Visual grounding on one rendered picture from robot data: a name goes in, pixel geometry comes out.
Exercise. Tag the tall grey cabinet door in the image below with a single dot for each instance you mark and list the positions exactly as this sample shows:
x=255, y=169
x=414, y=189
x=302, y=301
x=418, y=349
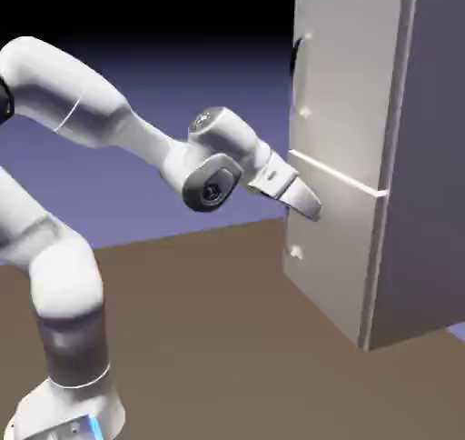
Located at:
x=345, y=83

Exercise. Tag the short grey cabinet door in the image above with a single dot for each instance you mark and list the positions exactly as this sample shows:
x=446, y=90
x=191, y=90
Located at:
x=334, y=251

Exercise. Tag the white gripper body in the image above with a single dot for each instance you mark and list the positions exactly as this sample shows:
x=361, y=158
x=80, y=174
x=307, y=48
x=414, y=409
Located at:
x=300, y=196

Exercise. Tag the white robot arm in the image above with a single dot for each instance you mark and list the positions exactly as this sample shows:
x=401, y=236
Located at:
x=91, y=105

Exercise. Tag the grey painted cabinet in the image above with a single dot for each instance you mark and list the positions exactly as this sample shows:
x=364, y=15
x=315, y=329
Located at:
x=425, y=156

